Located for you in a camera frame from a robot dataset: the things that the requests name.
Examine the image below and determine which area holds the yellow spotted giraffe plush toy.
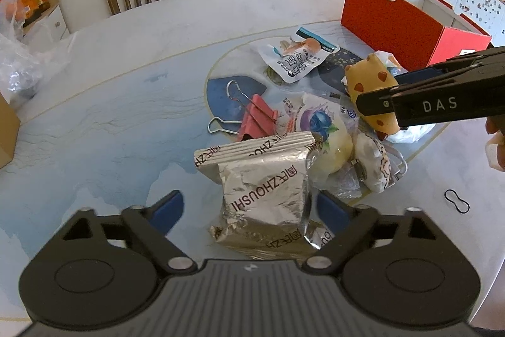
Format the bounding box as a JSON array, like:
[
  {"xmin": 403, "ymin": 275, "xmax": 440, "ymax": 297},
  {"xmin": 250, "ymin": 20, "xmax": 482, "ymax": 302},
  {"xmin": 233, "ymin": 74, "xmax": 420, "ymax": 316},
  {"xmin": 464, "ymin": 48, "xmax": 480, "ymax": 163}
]
[{"xmin": 342, "ymin": 53, "xmax": 400, "ymax": 142}]

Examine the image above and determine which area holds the red cardboard box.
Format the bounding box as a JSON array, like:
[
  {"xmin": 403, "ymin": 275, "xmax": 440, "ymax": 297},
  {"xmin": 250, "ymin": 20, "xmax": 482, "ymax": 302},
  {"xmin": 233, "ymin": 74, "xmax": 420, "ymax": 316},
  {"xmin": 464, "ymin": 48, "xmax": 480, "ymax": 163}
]
[{"xmin": 340, "ymin": 0, "xmax": 493, "ymax": 72}]

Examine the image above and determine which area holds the person's right hand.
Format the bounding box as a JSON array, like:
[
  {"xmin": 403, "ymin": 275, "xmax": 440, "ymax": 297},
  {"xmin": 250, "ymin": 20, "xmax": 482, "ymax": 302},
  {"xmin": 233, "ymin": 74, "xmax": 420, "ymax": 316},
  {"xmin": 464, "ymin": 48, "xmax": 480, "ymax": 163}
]
[{"xmin": 484, "ymin": 115, "xmax": 505, "ymax": 172}]

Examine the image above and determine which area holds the small white drawer cabinet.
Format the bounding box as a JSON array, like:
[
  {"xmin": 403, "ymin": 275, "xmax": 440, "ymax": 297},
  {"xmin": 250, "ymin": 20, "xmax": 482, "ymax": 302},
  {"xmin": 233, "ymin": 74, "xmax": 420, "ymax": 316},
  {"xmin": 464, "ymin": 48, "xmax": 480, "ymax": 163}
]
[{"xmin": 21, "ymin": 0, "xmax": 72, "ymax": 42}]

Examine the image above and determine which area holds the stack of silver foil packets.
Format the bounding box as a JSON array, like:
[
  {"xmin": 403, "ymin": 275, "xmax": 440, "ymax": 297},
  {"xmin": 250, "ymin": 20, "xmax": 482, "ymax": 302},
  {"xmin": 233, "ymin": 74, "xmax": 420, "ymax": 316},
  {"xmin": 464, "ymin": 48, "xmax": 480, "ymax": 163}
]
[{"xmin": 193, "ymin": 131, "xmax": 338, "ymax": 261}]

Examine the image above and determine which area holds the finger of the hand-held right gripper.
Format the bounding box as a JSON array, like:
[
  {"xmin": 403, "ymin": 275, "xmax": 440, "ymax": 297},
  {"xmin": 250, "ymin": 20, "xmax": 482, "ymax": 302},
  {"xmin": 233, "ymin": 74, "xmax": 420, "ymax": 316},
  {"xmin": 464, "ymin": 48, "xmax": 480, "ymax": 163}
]
[
  {"xmin": 354, "ymin": 75, "xmax": 455, "ymax": 118},
  {"xmin": 395, "ymin": 46, "xmax": 505, "ymax": 86}
]

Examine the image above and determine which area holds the crumpled clear plastic bag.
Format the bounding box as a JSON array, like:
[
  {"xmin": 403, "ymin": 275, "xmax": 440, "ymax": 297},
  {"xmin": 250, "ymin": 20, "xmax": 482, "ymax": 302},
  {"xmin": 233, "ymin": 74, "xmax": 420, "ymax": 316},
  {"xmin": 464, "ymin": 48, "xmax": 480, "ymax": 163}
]
[{"xmin": 0, "ymin": 0, "xmax": 71, "ymax": 103}]

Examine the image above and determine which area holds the black hair tie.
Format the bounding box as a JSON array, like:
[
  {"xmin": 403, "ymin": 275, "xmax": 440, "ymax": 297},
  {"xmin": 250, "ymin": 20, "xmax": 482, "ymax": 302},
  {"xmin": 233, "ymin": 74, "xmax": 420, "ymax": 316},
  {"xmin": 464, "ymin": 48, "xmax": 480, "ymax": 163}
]
[{"xmin": 444, "ymin": 189, "xmax": 470, "ymax": 214}]

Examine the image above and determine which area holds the brown cardboard box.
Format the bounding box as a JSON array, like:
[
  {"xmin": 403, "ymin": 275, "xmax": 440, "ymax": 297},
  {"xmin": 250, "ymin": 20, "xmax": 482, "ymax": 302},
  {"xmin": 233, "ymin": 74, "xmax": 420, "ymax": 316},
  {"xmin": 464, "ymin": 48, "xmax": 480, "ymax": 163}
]
[{"xmin": 0, "ymin": 91, "xmax": 21, "ymax": 170}]

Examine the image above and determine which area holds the white plush keychain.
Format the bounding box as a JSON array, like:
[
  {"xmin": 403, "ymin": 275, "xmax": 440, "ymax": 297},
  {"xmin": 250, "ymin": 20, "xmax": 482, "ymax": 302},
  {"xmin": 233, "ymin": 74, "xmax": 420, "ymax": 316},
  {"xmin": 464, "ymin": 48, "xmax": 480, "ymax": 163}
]
[{"xmin": 352, "ymin": 132, "xmax": 408, "ymax": 195}]

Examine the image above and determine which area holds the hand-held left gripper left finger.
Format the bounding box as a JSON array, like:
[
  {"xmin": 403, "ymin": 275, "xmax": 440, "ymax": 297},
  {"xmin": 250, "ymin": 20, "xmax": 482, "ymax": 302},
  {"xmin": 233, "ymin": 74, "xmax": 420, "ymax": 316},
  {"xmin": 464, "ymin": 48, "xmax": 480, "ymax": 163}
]
[{"xmin": 52, "ymin": 191, "xmax": 198, "ymax": 276}]

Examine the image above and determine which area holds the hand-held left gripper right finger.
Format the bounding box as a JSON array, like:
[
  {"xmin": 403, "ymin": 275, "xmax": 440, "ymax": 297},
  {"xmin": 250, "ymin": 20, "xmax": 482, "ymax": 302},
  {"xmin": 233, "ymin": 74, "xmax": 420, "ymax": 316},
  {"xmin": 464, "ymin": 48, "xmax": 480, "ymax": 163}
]
[{"xmin": 302, "ymin": 191, "xmax": 454, "ymax": 276}]

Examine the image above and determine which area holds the bread packet with blueberry print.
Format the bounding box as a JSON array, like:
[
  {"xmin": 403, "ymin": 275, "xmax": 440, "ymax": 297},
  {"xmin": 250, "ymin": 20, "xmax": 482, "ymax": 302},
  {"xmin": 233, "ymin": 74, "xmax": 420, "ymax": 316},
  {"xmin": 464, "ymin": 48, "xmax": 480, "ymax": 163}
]
[{"xmin": 276, "ymin": 92, "xmax": 358, "ymax": 182}]

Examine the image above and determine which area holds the pink binder clip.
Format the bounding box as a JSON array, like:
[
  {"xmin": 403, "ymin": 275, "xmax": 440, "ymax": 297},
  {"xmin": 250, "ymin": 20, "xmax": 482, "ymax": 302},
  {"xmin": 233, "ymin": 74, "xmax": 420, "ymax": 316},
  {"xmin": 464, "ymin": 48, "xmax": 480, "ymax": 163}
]
[{"xmin": 207, "ymin": 80, "xmax": 279, "ymax": 142}]

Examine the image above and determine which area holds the white cabinet with stickers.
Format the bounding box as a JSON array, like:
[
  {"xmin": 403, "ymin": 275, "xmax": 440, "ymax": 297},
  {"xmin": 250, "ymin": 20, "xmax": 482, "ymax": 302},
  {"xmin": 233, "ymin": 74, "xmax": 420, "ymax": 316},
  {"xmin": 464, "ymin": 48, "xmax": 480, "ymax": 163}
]
[{"xmin": 414, "ymin": 0, "xmax": 505, "ymax": 45}]

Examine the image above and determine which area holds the white snack packet orange print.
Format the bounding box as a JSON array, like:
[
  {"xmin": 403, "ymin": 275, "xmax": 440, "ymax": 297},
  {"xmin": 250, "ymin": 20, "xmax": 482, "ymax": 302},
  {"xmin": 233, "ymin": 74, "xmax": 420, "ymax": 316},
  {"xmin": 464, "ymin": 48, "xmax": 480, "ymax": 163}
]
[{"xmin": 258, "ymin": 25, "xmax": 341, "ymax": 84}]

